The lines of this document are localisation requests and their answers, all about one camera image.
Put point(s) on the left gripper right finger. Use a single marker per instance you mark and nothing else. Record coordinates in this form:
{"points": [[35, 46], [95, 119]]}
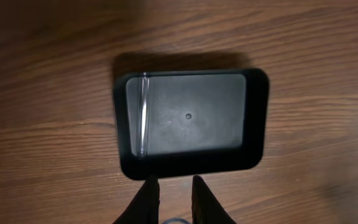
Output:
{"points": [[205, 205]]}

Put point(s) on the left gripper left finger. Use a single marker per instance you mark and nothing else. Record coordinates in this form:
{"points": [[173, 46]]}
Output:
{"points": [[146, 205]]}

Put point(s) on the black tray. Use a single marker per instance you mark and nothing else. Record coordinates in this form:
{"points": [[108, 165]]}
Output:
{"points": [[197, 124]]}

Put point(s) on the clear test tube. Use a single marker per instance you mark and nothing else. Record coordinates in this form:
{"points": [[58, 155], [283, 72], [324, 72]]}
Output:
{"points": [[143, 115]]}

